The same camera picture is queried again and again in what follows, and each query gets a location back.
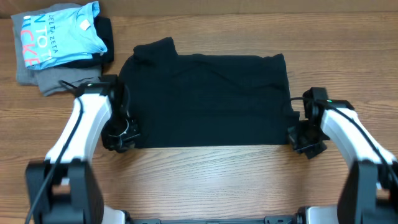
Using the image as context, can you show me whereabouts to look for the black t-shirt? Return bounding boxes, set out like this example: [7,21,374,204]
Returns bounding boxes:
[119,37,299,148]

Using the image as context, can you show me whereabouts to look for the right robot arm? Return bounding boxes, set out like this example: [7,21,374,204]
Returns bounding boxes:
[288,87,397,223]

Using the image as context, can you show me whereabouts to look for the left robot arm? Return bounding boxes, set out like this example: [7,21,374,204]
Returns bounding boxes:
[25,75,141,224]

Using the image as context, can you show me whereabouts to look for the grey folded garment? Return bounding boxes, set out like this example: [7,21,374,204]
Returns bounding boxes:
[11,3,102,96]

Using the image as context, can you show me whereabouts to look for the black folded garment in stack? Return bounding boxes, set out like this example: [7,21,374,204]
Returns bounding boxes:
[60,16,114,68]

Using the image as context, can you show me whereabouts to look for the light blue printed t-shirt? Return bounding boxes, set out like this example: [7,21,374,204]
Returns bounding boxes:
[21,1,108,70]

